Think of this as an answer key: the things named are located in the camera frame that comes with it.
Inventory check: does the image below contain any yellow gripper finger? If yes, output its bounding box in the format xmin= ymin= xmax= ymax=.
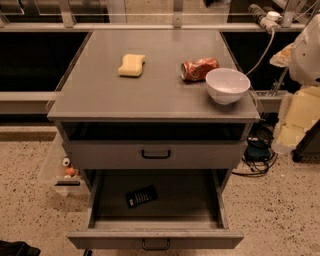
xmin=271 ymin=86 xmax=320 ymax=155
xmin=269 ymin=44 xmax=293 ymax=68

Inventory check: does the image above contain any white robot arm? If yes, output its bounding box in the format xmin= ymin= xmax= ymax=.
xmin=270 ymin=14 xmax=320 ymax=155

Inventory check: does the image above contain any grey metal drawer cabinet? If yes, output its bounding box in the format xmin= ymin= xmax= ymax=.
xmin=46 ymin=29 xmax=261 ymax=250

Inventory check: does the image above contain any closed grey upper drawer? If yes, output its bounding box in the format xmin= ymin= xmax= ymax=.
xmin=63 ymin=141 xmax=247 ymax=169

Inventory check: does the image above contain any open grey middle drawer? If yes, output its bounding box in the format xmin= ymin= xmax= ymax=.
xmin=68 ymin=170 xmax=244 ymax=251

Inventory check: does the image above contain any white power strip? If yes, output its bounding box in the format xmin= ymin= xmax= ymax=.
xmin=248 ymin=4 xmax=282 ymax=33

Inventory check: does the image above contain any white bowl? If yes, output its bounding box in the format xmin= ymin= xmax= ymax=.
xmin=205 ymin=68 xmax=251 ymax=105

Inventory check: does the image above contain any crushed red soda can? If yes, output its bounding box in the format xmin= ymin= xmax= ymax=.
xmin=181 ymin=58 xmax=219 ymax=82

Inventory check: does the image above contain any yellow sponge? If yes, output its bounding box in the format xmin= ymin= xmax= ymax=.
xmin=118 ymin=54 xmax=145 ymax=77

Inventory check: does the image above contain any orange toy in bin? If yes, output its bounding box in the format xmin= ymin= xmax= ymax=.
xmin=62 ymin=157 xmax=79 ymax=178

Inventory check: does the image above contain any clear plastic storage bin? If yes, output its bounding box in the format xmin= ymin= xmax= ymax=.
xmin=38 ymin=134 xmax=91 ymax=196

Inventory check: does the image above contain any black bag on floor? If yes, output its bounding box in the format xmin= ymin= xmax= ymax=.
xmin=0 ymin=241 xmax=41 ymax=256

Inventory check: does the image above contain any white power cable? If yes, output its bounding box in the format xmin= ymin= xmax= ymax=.
xmin=245 ymin=27 xmax=276 ymax=77

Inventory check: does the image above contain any black cable bundle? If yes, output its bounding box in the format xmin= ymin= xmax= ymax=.
xmin=231 ymin=123 xmax=279 ymax=178

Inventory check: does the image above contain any metal guard rail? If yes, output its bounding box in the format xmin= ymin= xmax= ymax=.
xmin=0 ymin=0 xmax=319 ymax=32

